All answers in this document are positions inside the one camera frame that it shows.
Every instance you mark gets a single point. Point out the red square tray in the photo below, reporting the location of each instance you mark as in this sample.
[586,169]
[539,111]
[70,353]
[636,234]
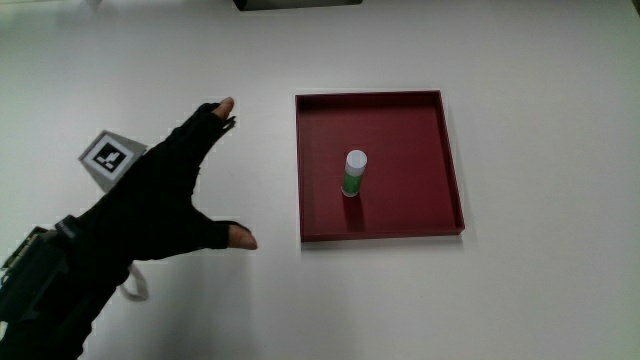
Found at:
[400,165]

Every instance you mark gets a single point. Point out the dark grey box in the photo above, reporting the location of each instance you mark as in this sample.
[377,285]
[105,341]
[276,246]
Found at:
[295,3]

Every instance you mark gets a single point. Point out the green white glue stick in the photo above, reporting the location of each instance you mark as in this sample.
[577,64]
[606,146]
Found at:
[353,175]

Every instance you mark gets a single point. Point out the person's left hand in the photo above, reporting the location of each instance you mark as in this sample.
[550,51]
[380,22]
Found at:
[150,200]

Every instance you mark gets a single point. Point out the person's left forearm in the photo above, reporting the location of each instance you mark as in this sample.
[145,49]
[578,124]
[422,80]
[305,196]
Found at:
[50,300]

